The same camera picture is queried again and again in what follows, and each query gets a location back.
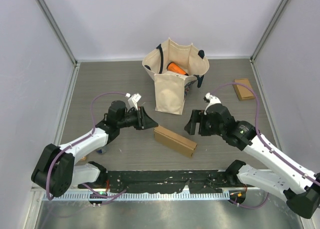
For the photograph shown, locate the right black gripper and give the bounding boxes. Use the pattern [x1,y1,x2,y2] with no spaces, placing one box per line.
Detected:
[184,109,225,137]

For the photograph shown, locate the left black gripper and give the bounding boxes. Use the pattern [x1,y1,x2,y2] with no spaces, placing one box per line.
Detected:
[117,106,158,131]

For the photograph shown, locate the cardboard sheet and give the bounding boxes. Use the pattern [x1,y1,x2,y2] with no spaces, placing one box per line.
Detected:
[153,125,197,158]

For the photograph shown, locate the brown cardboard box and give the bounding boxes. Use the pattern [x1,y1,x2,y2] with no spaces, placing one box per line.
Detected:
[233,78,255,101]

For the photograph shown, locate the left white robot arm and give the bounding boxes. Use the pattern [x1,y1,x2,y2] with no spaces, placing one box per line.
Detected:
[31,100,158,199]

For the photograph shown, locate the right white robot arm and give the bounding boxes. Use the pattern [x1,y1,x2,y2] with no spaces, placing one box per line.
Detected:
[184,103,320,219]

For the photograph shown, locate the silver blue drink can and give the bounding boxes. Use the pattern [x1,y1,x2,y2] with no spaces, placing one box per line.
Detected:
[96,146,108,155]

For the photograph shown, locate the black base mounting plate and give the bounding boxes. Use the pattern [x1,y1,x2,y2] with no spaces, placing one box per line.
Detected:
[87,169,246,194]

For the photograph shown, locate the orange bottle in bag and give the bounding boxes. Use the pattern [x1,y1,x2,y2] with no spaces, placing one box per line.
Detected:
[167,62,189,76]

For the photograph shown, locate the beige canvas tote bag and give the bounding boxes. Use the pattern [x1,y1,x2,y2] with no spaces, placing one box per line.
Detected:
[142,38,210,115]

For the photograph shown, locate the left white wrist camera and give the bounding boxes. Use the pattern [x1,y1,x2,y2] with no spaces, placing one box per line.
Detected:
[125,93,142,110]

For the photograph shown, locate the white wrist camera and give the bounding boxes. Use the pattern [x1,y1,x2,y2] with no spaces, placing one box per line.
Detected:
[203,92,221,115]
[125,93,142,110]

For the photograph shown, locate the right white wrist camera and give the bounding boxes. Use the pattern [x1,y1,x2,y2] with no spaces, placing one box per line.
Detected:
[203,92,221,115]

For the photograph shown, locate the slotted cable duct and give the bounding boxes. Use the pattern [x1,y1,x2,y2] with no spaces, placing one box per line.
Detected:
[53,189,230,203]

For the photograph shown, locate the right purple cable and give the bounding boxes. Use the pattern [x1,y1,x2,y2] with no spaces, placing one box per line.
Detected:
[209,82,320,210]

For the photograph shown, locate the left aluminium frame post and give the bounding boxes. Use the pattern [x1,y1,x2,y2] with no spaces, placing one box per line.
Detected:
[35,0,78,66]

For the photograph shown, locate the aluminium frame post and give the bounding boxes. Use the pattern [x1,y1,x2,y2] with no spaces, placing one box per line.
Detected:
[35,0,78,66]
[250,0,290,64]

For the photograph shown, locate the right aluminium frame post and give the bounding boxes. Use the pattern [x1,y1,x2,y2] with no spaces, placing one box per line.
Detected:
[250,0,290,64]

